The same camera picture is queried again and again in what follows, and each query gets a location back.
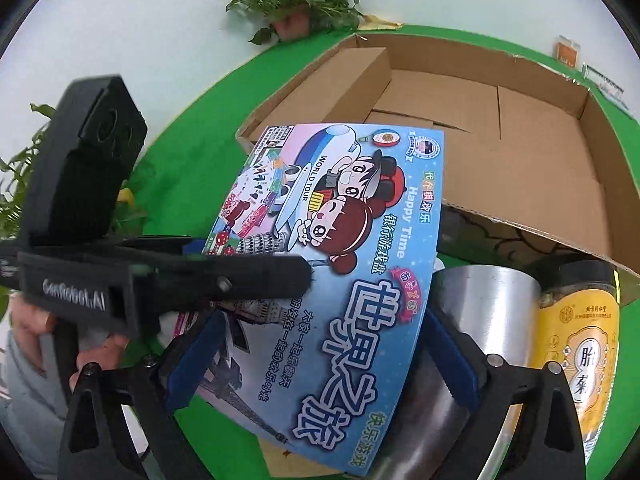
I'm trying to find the potted plant in back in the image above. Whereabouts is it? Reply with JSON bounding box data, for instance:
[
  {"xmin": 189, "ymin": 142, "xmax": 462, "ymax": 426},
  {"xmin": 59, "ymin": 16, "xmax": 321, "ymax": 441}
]
[{"xmin": 224, "ymin": 0, "xmax": 363, "ymax": 46}]

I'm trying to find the person's left hand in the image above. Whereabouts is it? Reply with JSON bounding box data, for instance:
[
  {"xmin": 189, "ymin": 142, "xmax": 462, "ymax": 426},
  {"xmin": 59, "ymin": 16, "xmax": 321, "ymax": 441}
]
[{"xmin": 8, "ymin": 292, "xmax": 132, "ymax": 391}]

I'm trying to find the blue board game box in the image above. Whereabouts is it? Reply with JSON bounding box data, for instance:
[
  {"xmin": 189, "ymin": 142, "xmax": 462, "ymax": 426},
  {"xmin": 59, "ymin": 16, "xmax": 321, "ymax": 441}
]
[{"xmin": 198, "ymin": 124, "xmax": 445, "ymax": 477}]

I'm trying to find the small green white card box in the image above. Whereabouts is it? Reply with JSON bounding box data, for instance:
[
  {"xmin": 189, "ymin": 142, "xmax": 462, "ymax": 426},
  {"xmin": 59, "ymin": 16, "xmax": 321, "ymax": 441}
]
[{"xmin": 582, "ymin": 63, "xmax": 630, "ymax": 115}]

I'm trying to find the large cardboard box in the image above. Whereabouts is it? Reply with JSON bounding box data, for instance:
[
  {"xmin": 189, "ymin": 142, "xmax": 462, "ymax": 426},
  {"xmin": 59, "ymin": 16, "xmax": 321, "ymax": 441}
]
[{"xmin": 236, "ymin": 34, "xmax": 639, "ymax": 304}]

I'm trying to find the yellow labelled jar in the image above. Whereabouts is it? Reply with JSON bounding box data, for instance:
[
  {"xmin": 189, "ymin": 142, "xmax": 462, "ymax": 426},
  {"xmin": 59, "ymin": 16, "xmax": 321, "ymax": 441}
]
[{"xmin": 532, "ymin": 260, "xmax": 620, "ymax": 460}]

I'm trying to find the leafy plant at left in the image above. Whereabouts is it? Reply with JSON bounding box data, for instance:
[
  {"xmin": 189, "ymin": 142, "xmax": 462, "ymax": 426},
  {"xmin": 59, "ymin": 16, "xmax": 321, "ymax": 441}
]
[{"xmin": 0, "ymin": 103, "xmax": 149, "ymax": 321}]

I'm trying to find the grey sleeve forearm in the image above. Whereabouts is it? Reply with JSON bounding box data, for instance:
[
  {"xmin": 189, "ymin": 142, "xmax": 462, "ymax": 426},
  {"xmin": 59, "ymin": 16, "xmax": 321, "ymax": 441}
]
[{"xmin": 1, "ymin": 334, "xmax": 65, "ymax": 479}]

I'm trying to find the small orange box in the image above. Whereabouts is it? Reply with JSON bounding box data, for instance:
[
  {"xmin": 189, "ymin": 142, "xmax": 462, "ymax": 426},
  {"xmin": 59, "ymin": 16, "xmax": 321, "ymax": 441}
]
[{"xmin": 553, "ymin": 35, "xmax": 580, "ymax": 70}]

